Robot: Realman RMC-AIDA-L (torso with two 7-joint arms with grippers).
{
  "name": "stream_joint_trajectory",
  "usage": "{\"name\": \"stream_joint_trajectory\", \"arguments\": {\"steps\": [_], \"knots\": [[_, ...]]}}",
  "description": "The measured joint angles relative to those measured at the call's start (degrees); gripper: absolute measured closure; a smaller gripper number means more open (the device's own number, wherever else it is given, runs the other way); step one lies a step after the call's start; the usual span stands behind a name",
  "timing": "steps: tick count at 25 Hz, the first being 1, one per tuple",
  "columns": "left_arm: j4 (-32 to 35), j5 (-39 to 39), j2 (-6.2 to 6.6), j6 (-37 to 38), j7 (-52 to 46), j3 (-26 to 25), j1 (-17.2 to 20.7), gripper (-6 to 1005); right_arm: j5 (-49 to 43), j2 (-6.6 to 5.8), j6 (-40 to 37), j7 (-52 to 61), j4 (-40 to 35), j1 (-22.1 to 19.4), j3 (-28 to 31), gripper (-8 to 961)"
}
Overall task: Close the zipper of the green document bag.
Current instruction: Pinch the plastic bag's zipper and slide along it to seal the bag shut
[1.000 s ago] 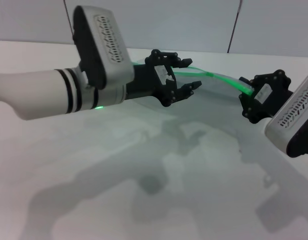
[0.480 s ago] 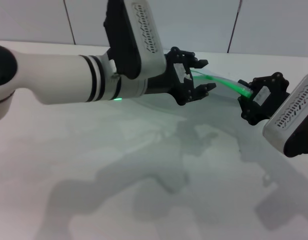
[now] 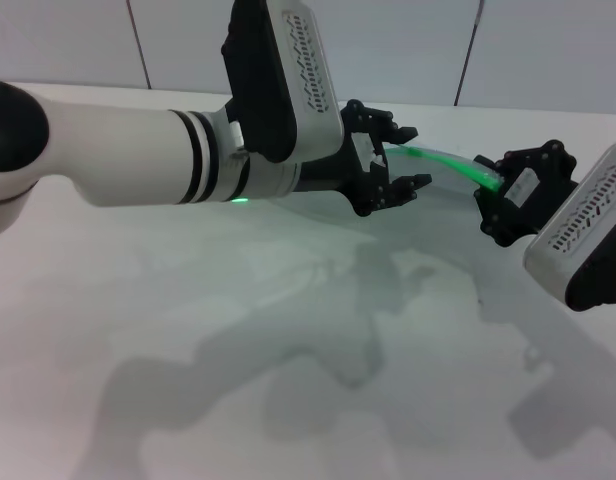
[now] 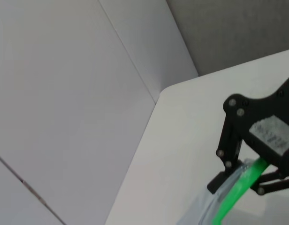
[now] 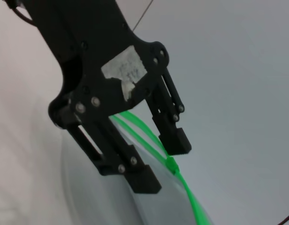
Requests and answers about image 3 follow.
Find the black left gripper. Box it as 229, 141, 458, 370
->
291, 98, 434, 218

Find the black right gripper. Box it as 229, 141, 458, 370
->
472, 139, 580, 249

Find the clear document bag green zip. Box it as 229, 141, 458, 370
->
277, 142, 505, 307

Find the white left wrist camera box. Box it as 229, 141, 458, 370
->
219, 0, 346, 165

